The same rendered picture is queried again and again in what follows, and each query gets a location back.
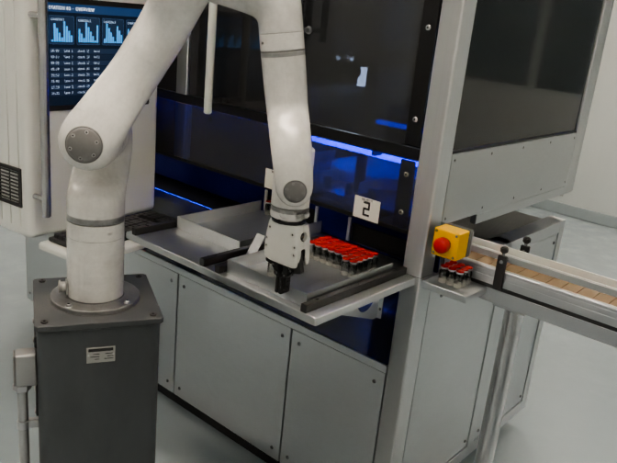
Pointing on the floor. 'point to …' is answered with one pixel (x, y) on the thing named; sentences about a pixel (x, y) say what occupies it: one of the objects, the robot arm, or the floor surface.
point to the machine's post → (425, 221)
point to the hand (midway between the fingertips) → (282, 283)
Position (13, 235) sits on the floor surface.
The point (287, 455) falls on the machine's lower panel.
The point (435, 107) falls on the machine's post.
